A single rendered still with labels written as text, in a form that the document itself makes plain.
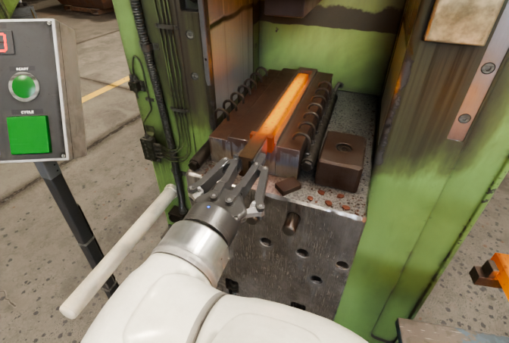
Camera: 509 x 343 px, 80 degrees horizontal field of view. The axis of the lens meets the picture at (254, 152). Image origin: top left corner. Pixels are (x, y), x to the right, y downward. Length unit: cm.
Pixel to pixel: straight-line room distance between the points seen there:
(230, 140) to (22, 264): 152
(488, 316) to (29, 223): 233
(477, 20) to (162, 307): 59
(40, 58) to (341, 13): 75
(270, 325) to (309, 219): 37
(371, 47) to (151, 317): 88
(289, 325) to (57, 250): 173
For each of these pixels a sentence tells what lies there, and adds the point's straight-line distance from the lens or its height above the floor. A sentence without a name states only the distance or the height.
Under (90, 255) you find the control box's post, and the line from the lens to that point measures 120.
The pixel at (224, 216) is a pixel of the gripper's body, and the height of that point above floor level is 103.
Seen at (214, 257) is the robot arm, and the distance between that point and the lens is 39.
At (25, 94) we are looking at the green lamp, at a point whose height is 108.
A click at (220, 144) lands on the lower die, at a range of 66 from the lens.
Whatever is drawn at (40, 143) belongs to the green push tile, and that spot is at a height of 100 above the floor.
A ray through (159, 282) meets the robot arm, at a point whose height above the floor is 105.
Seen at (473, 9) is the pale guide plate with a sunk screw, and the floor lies 124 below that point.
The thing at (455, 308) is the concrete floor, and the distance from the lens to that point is 174.
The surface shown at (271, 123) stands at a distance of 64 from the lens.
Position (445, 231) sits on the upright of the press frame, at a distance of 91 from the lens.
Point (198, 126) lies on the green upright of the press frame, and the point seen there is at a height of 90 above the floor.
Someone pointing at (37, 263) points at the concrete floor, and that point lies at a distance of 194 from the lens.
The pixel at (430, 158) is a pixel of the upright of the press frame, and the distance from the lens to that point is 75.
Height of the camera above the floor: 134
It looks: 36 degrees down
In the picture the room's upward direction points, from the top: straight up
